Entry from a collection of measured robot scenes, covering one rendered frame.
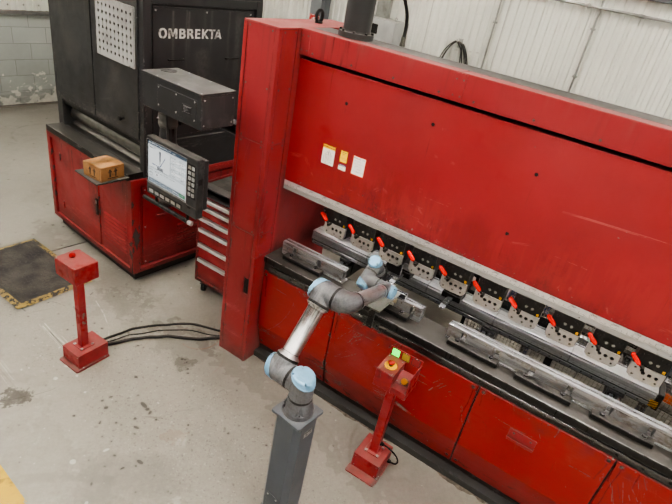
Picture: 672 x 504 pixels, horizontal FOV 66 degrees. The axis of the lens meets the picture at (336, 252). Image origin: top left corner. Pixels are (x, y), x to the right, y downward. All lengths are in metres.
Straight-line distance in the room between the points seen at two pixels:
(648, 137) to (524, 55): 4.52
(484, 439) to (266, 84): 2.35
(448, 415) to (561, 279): 1.07
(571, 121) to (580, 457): 1.69
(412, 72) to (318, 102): 0.61
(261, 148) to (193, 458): 1.86
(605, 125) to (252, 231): 2.05
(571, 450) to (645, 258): 1.08
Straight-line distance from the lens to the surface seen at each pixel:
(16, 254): 5.23
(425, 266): 2.98
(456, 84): 2.67
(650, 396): 3.32
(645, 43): 6.63
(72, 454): 3.50
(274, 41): 2.98
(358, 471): 3.44
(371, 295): 2.60
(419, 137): 2.80
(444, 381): 3.15
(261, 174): 3.17
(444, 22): 7.39
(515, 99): 2.59
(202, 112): 2.89
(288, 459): 2.73
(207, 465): 3.36
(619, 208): 2.62
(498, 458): 3.32
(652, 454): 3.09
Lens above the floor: 2.67
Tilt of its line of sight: 29 degrees down
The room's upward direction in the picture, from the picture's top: 11 degrees clockwise
